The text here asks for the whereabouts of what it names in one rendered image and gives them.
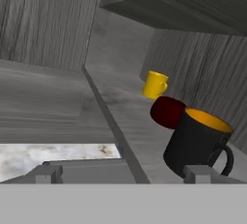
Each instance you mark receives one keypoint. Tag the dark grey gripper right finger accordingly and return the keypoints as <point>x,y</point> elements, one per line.
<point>197,174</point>

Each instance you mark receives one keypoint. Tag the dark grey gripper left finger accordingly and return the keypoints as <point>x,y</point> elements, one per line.
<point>45,173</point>

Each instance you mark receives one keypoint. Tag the black mug with yellow inside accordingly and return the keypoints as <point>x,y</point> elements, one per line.
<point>189,144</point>

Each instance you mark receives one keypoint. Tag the dark red mug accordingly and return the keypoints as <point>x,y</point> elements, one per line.
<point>167,112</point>

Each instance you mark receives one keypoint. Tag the grey wooden cabinet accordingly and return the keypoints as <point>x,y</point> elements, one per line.
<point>128,105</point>

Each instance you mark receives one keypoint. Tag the grey wooden cabinet door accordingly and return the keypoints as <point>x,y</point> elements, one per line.
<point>45,18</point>

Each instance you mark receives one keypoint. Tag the grey wooden cabinet shelf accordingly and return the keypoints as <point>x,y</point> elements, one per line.
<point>193,5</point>

